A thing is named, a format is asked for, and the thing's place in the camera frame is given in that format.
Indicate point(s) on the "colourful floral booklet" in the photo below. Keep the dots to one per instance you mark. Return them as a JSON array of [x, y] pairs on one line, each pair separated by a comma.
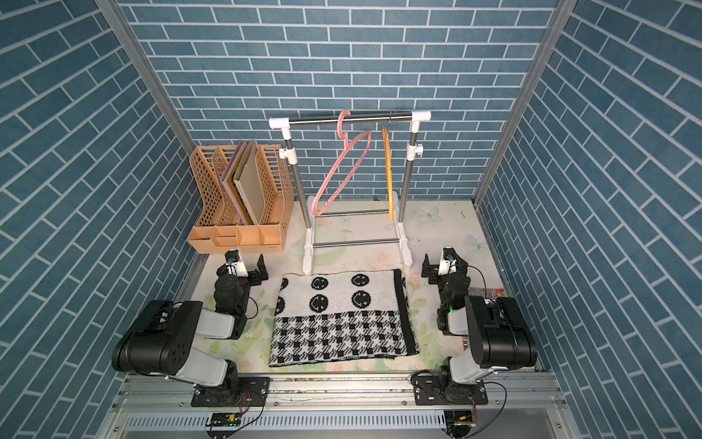
[[490, 293]]

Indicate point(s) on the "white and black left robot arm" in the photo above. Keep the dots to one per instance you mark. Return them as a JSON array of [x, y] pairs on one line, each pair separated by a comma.
[[160, 340]]

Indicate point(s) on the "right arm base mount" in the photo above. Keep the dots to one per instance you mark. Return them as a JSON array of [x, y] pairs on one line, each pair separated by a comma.
[[437, 388]]

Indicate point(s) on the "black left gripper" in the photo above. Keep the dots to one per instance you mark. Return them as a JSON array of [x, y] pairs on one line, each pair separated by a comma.
[[262, 275]]

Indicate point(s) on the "beige folder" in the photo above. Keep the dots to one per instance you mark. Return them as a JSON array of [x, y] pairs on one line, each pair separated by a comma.
[[248, 183]]

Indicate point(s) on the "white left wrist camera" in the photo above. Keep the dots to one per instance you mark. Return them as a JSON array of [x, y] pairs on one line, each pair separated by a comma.
[[235, 264]]

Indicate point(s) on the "floral table mat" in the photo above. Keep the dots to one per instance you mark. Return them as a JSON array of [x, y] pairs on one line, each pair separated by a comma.
[[357, 227]]

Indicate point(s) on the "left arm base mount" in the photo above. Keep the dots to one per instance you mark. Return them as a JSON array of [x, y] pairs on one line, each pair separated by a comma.
[[244, 391]]

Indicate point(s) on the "purple folder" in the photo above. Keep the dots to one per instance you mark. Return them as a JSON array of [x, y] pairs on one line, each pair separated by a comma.
[[226, 181]]

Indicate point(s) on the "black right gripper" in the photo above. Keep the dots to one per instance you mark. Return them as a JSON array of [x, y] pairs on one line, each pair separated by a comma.
[[432, 271]]

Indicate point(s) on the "black white smiley scarf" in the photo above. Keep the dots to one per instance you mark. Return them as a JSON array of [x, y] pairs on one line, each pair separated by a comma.
[[339, 317]]

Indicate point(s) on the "yellow wooden hanger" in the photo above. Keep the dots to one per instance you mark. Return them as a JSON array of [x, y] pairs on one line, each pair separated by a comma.
[[387, 155]]

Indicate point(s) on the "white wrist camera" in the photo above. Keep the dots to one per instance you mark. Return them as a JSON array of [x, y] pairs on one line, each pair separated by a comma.
[[235, 264], [448, 262]]

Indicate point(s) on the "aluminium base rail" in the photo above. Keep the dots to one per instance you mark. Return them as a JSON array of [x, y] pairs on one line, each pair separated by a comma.
[[523, 404]]

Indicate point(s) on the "left green circuit board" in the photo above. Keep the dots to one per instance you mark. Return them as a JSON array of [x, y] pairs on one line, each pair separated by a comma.
[[228, 421]]

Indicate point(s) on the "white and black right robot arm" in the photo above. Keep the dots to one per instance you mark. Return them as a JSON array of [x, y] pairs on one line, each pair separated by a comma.
[[498, 335]]

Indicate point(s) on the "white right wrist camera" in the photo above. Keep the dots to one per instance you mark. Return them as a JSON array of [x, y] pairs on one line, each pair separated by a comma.
[[448, 262]]

